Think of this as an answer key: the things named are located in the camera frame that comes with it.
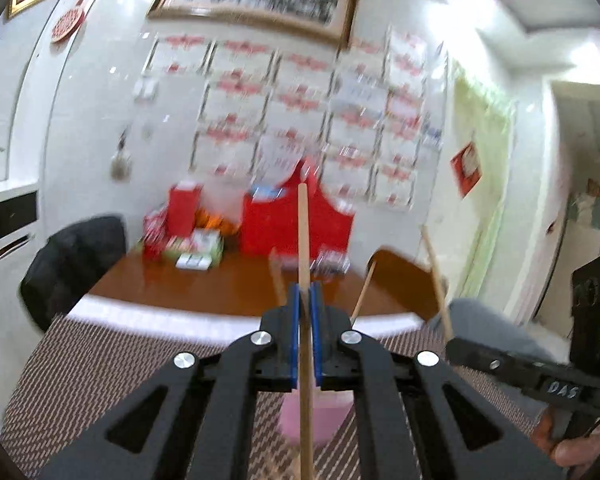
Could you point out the white and black cabinet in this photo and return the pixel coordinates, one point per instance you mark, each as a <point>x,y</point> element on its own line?
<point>7,260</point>

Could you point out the round red wall ornament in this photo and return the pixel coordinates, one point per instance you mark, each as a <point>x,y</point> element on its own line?
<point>67,25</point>

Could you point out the small white green box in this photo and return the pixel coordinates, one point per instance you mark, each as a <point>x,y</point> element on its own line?
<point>194,261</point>

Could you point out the person's right hand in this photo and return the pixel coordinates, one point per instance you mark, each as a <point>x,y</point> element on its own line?
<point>575,455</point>

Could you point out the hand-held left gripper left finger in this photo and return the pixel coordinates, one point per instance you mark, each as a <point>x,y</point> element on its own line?
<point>294,340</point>

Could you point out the person's gray trouser leg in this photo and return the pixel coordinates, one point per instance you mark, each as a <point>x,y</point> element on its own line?
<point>495,325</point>

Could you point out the red gift bag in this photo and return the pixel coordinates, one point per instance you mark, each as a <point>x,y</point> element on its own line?
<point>270,225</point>

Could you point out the wooden chopstick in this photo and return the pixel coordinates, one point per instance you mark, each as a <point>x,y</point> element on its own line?
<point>303,240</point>
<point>364,291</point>
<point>278,280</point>
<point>435,280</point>

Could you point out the brown wooden chair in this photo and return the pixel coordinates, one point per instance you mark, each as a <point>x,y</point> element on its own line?
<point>405,280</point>

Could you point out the brown dotted tablecloth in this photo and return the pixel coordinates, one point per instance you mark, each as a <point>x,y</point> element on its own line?
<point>105,360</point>

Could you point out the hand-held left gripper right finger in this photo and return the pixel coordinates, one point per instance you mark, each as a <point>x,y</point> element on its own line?
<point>316,340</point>

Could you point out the white light switch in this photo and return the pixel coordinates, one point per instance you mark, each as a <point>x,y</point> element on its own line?
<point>145,90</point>

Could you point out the black jacket on chair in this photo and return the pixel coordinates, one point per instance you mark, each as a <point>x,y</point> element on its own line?
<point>70,270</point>

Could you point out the red square door decoration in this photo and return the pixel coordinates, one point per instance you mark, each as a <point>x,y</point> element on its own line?
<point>467,167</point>

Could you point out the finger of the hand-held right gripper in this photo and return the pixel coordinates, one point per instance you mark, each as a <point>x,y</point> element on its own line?
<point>485,360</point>

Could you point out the small patterned packets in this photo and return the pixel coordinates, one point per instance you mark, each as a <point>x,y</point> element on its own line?
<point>332,262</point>

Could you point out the pile of oranges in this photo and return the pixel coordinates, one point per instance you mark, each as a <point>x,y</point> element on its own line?
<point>215,222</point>

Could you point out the tall red box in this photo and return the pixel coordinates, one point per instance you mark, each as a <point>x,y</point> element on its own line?
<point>184,210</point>

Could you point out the wall of award certificates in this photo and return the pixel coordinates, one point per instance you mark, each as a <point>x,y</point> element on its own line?
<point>300,105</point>

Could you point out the red striped box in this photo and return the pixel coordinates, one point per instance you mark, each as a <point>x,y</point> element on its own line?
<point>155,237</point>

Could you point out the hanging gray pouch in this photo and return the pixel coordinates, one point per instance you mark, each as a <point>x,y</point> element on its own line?
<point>120,162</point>

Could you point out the pink cup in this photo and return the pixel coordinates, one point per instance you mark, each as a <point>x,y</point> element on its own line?
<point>330,415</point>

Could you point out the brown wooden table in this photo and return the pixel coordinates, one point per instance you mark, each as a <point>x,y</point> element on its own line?
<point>205,285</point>

